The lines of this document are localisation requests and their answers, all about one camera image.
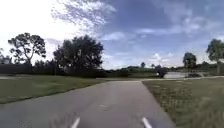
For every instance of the distant tree line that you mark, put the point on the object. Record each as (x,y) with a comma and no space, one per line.
(140,71)

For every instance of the large dark tree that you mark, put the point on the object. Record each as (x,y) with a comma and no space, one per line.
(79,55)

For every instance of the grey asphalt path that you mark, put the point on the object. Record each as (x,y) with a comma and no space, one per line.
(110,106)

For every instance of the pond water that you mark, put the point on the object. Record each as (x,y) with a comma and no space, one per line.
(175,75)

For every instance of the robot's own part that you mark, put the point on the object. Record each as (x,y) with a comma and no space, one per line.
(75,123)
(147,122)

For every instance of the small round tree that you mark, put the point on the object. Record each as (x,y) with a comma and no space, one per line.
(189,60)

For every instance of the grass field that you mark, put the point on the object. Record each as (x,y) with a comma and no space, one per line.
(196,100)
(36,85)

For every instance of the dark hedge line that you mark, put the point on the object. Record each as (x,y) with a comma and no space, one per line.
(33,68)

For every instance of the tall thin-crowned tree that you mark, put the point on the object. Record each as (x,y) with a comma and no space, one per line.
(26,46)

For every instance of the round-crowned tree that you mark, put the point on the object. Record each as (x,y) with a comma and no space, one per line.
(216,50)

